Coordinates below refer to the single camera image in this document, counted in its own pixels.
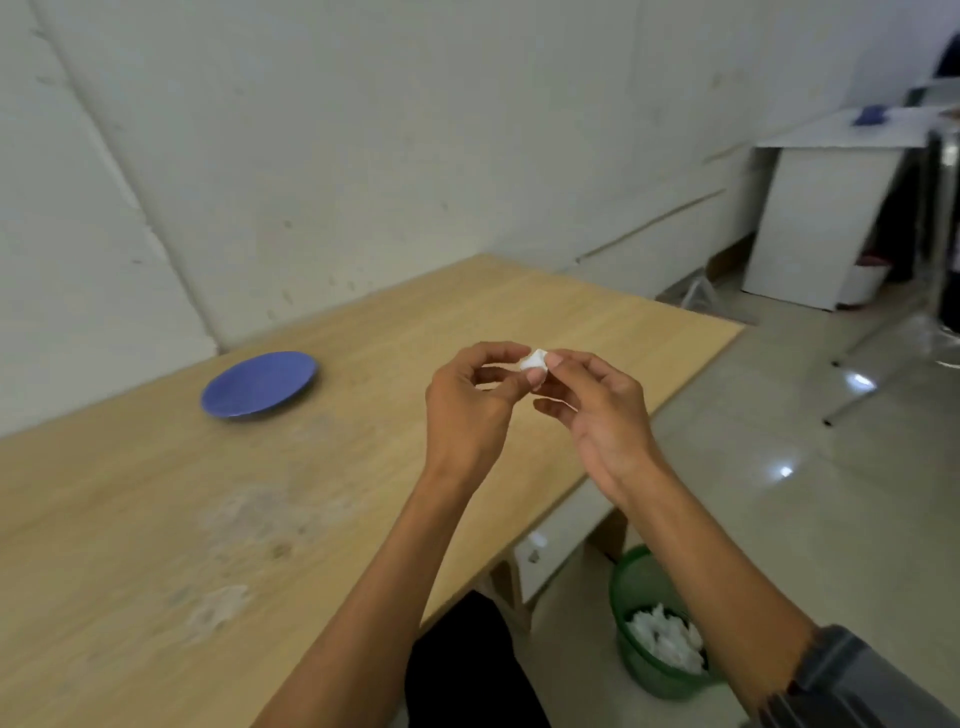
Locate person's right hand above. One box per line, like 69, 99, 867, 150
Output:
531, 348, 663, 505

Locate person's left hand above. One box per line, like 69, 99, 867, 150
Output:
424, 341, 550, 490

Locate person's right forearm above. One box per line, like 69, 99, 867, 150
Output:
600, 451, 826, 723

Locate person's left forearm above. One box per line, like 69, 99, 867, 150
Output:
252, 459, 498, 728

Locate white table apron panel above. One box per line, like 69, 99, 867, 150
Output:
513, 486, 618, 605

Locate small grey tripod stand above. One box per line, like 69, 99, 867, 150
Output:
677, 268, 723, 313

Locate blue plate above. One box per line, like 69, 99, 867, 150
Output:
200, 351, 319, 420

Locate person's black trousers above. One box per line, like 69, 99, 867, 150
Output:
404, 590, 553, 728

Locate pile of white crumpled tissues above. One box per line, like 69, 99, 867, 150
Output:
625, 603, 708, 676

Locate green mesh waste bin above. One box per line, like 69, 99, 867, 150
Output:
608, 545, 723, 703

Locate white desk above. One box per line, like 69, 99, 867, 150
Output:
741, 103, 952, 313

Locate white bucket with pink rim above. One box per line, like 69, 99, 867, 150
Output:
837, 255, 894, 308

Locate person's grey sleeve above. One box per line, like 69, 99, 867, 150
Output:
753, 624, 960, 728

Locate metal frame stand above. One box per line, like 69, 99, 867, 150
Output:
822, 123, 960, 429

